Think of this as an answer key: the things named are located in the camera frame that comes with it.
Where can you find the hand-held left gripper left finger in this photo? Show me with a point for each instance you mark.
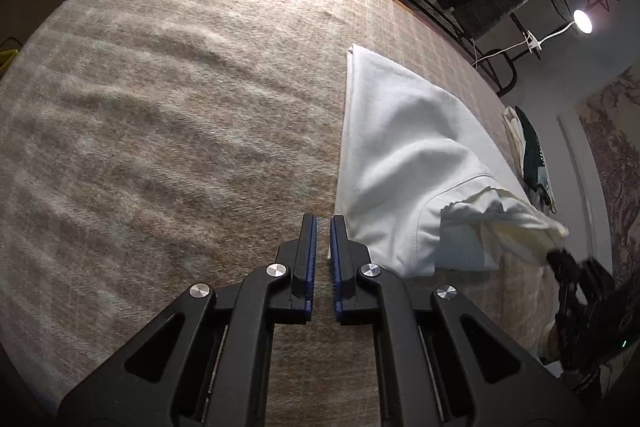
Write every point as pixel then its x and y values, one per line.
pixel 311 257

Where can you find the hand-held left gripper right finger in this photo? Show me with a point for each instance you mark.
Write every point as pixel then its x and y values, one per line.
pixel 336 257

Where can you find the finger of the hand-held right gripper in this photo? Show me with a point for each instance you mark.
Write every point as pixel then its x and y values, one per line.
pixel 562 263

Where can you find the white t-shirt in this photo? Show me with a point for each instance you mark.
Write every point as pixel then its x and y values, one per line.
pixel 410 167

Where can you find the black metal clothes rack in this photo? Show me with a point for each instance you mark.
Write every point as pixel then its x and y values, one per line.
pixel 440 14

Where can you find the green patterned folded cloth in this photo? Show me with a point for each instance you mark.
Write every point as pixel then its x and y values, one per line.
pixel 532 157

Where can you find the beige plaid blanket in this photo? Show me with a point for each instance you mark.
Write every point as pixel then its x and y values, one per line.
pixel 175 107

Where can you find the white clip lamp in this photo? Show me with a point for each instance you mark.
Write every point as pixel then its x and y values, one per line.
pixel 582 22

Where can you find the landscape wall poster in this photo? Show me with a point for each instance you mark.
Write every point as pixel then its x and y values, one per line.
pixel 620 147

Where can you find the black tube chair frame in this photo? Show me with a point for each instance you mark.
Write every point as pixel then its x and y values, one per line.
pixel 510 79

